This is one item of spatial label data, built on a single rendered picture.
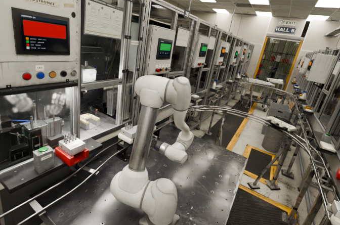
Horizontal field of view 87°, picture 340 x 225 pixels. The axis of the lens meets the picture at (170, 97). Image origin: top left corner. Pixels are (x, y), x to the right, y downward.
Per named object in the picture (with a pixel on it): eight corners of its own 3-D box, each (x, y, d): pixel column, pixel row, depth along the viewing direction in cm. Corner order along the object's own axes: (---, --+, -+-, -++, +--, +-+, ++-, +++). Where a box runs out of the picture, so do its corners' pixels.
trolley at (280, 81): (277, 107, 652) (287, 81, 623) (260, 103, 672) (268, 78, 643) (274, 101, 727) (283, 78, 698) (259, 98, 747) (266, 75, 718)
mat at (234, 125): (224, 163, 284) (224, 163, 284) (190, 148, 312) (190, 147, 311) (260, 97, 773) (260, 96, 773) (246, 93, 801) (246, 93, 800)
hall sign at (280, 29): (294, 34, 725) (296, 27, 717) (273, 32, 759) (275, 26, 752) (294, 34, 728) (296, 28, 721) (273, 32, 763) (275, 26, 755)
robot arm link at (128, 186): (138, 217, 97) (102, 203, 102) (147, 200, 113) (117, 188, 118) (169, 77, 95) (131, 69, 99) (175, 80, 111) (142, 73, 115)
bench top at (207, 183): (177, 368, 62) (179, 363, 61) (29, 200, 111) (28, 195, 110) (247, 161, 188) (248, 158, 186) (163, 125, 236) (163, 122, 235)
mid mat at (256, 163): (276, 189, 247) (277, 188, 247) (236, 170, 272) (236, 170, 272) (278, 156, 331) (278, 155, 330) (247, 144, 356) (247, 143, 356)
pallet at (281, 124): (263, 122, 260) (265, 116, 257) (269, 122, 267) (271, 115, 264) (288, 135, 230) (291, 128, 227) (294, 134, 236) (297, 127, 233)
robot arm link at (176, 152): (164, 160, 138) (173, 148, 147) (182, 169, 130) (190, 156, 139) (163, 150, 131) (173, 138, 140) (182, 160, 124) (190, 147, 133)
